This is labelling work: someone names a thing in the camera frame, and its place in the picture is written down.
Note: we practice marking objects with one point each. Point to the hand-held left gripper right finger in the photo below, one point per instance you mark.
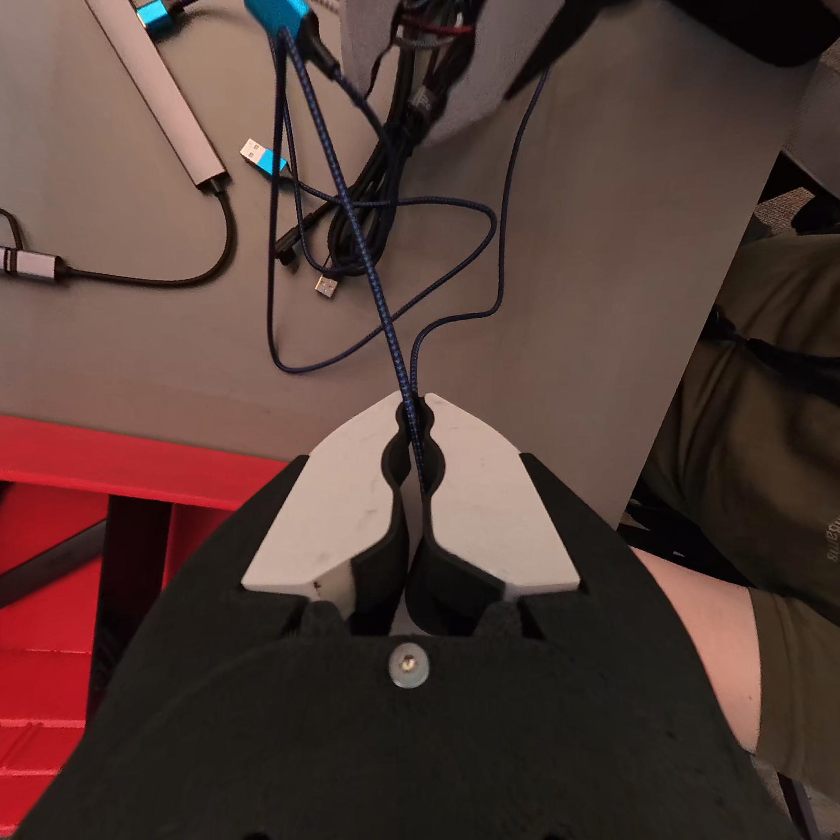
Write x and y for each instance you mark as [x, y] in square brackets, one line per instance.
[499, 518]

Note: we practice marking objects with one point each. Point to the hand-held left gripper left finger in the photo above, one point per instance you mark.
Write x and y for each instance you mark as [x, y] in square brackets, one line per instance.
[315, 518]

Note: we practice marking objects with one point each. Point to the gold usb plug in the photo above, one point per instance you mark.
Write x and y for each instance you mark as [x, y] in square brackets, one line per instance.
[327, 287]

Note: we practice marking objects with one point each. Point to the person's left forearm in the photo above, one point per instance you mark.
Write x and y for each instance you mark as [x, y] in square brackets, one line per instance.
[709, 643]

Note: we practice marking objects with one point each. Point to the silver usb hub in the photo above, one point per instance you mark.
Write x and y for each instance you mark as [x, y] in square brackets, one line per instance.
[164, 92]

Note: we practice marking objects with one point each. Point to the large blue usb plug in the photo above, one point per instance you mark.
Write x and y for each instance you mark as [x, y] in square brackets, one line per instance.
[275, 13]

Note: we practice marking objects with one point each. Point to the red shelf unit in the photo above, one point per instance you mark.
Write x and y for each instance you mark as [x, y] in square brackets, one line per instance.
[52, 590]

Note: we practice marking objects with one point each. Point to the black angled plug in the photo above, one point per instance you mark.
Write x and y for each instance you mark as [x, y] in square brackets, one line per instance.
[289, 248]

